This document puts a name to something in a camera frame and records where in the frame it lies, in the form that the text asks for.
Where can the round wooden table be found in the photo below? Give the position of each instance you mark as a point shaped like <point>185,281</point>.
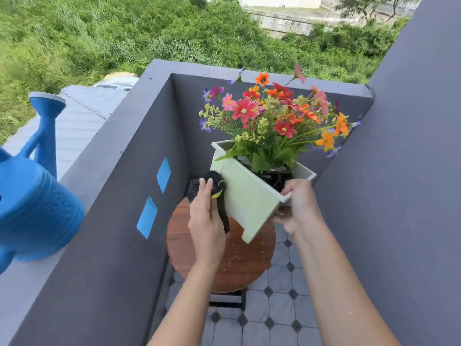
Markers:
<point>245,263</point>

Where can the white parked car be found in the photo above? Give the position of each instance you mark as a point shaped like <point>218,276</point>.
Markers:
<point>117,82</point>

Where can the pale green square planter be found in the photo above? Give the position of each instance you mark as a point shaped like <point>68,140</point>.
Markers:
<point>248,198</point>

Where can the green overgrown vegetation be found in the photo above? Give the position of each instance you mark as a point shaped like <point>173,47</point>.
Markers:
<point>108,32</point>

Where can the white building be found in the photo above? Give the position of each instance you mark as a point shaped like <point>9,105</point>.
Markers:
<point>281,0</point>

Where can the person's left hand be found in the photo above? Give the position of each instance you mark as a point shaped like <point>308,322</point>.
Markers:
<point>207,237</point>

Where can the person's right hand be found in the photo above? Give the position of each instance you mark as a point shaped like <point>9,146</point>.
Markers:
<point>304,212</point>

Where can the person's left forearm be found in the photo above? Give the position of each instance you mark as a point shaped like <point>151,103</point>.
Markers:
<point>183,309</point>

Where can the black metal table frame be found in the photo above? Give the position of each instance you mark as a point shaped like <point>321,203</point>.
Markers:
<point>227,302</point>

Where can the blue plastic watering can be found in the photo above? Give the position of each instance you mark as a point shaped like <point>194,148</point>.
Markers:
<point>32,219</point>

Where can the concrete retaining wall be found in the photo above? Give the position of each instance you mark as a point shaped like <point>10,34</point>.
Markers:
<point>284,23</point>

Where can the person's right forearm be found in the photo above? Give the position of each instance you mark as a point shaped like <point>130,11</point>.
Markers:
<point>342,295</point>

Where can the blue tape patch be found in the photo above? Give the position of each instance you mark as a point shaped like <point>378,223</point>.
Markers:
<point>164,175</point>
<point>147,217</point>

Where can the dark cleaning cloth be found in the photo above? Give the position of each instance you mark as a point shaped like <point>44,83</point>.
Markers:
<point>222,212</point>

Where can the grey corrugated metal roof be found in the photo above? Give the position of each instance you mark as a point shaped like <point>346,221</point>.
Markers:
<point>79,118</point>

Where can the colourful flowers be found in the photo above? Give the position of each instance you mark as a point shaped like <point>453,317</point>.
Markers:
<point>273,118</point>

